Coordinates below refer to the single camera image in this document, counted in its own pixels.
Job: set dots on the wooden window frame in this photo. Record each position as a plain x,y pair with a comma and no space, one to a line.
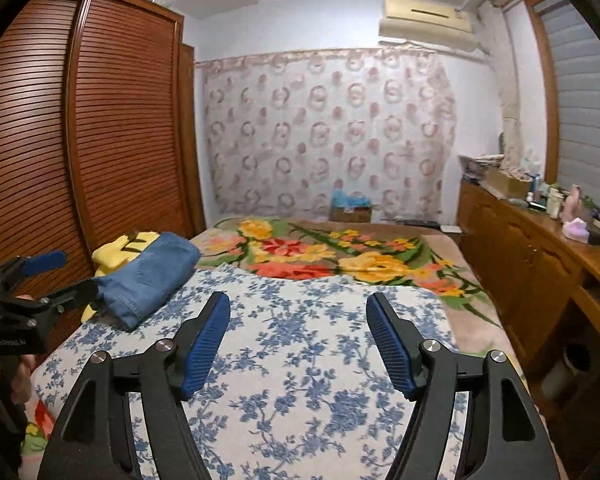
545,85

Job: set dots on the wooden sideboard cabinet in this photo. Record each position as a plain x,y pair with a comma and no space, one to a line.
520,260

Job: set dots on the blue floral white sheet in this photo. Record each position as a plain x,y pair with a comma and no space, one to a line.
305,310

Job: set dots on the grey trash bin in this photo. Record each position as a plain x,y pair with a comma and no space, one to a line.
562,372

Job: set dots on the blue denim pants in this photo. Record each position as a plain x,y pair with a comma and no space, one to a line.
145,275

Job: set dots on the circle pattern curtain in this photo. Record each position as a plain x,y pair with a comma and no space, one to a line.
330,130

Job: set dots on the beige air conditioner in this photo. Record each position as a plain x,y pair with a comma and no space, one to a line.
425,20

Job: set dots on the person's left hand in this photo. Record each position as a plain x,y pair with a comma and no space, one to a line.
22,377

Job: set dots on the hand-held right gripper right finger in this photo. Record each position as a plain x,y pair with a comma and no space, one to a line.
390,345

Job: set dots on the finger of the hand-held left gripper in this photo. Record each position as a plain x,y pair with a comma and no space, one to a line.
45,260
75,294

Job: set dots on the cardboard box with blue cloth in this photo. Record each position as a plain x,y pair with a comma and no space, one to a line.
351,206

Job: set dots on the flower print blanket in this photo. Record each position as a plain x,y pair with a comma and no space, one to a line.
305,245

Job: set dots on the beige lace side curtain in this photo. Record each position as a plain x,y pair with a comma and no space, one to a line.
505,75

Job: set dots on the open cardboard box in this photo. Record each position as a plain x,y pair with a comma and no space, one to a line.
507,182

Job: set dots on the wooden louvered wardrobe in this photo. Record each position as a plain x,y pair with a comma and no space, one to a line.
40,135

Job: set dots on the pink tissue pack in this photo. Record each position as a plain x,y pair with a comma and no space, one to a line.
576,230

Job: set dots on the printed flat box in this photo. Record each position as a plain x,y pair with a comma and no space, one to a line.
480,165

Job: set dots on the grey window blind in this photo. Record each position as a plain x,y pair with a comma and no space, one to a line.
585,110

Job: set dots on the yellow plush toy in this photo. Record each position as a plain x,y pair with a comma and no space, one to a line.
115,250

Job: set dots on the pink bottle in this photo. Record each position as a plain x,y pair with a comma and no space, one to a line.
571,202

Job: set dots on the small white flat box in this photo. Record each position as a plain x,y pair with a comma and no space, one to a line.
451,229

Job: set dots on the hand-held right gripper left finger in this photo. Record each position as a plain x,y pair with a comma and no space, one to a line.
207,345

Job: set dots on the cluster of toiletry bottles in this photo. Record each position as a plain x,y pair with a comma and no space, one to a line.
545,192

